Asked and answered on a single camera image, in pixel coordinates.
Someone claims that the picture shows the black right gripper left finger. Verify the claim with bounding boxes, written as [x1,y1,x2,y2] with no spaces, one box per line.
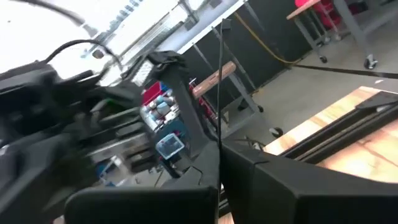
[64,141,222,224]

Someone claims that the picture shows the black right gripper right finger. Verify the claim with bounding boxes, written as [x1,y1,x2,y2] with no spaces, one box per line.
[220,141,398,224]

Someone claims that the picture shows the black zip tie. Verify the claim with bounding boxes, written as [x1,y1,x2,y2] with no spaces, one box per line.
[215,17,233,224]

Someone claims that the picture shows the blue tool cart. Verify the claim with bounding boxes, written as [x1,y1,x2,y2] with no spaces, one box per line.
[139,80,189,180]

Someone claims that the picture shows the red plastic bin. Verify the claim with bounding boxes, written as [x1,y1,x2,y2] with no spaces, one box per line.
[142,81,163,106]

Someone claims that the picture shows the wooden table grey legs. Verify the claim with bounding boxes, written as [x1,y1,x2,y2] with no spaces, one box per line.
[191,60,284,138]
[285,0,379,70]

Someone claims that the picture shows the red storage bins stack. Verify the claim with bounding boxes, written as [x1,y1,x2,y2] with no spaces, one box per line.
[294,0,342,30]

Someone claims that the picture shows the black aluminium table frame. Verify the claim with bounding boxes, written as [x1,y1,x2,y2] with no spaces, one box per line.
[279,91,398,165]

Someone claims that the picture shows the yellow floor cable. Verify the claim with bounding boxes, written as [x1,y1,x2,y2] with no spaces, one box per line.
[233,12,304,67]

